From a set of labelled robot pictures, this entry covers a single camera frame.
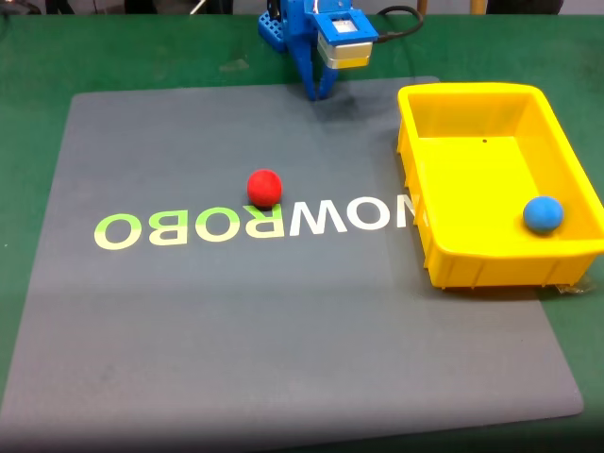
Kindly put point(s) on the yellow plastic bin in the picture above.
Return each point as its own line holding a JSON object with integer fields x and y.
{"x": 472, "y": 189}

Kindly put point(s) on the blue ball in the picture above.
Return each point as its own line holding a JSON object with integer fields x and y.
{"x": 543, "y": 214}

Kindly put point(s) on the red ball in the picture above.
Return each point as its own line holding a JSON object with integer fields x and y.
{"x": 264, "y": 188}

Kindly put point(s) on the clear tape piece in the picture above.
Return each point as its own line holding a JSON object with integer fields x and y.
{"x": 575, "y": 285}

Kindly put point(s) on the wooden leg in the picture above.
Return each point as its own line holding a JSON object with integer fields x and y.
{"x": 478, "y": 6}
{"x": 422, "y": 6}

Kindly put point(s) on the silver camera box blue mount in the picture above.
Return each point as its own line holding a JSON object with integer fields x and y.
{"x": 347, "y": 45}

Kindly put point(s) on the grey mat with lettering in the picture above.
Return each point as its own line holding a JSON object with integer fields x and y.
{"x": 236, "y": 321}

